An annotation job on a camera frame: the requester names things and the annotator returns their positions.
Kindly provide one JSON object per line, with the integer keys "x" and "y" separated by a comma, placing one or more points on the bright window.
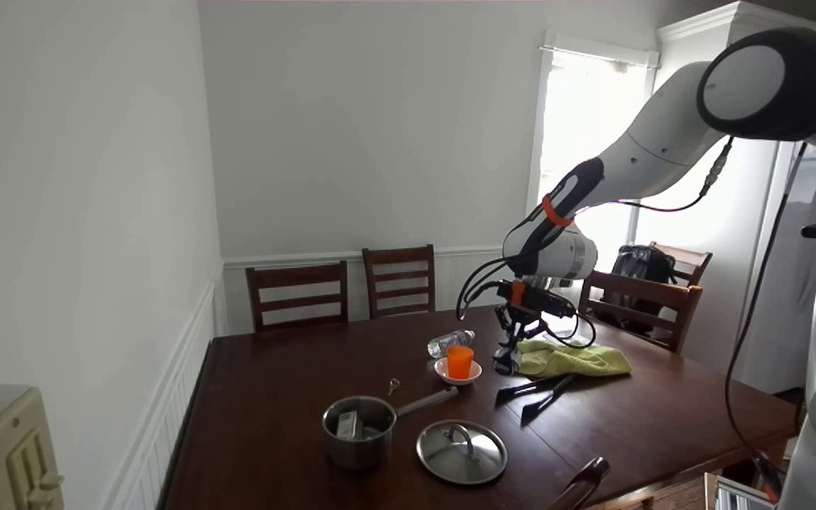
{"x": 588, "y": 124}

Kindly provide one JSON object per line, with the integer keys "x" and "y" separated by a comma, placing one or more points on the orange plastic cup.
{"x": 459, "y": 362}

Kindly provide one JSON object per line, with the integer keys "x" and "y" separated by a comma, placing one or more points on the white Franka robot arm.
{"x": 664, "y": 142}

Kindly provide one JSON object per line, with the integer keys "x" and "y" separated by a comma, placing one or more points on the dark wooden chair with bag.
{"x": 640, "y": 304}

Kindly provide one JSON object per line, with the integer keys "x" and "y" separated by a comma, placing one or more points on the white framed device corner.
{"x": 736, "y": 495}

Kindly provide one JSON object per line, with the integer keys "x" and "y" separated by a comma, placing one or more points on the yellow-green cloth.
{"x": 574, "y": 362}

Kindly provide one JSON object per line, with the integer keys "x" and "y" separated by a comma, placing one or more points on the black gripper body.
{"x": 521, "y": 313}

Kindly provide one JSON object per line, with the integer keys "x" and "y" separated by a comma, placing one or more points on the white tall cabinet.
{"x": 778, "y": 265}

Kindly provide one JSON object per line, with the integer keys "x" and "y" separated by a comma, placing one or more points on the round steel lid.
{"x": 459, "y": 452}

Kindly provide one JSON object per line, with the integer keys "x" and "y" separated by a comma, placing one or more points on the black tongs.
{"x": 535, "y": 396}

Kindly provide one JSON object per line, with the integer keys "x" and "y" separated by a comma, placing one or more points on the small white bowl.
{"x": 457, "y": 376}

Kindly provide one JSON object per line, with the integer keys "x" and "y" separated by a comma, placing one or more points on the beige wall light switch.
{"x": 13, "y": 457}

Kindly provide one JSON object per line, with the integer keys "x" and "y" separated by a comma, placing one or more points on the wrist camera with orange mount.
{"x": 538, "y": 298}

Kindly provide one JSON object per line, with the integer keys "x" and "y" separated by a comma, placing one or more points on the black bag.
{"x": 640, "y": 265}

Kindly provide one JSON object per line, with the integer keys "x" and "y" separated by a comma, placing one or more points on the black tool on table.
{"x": 585, "y": 476}

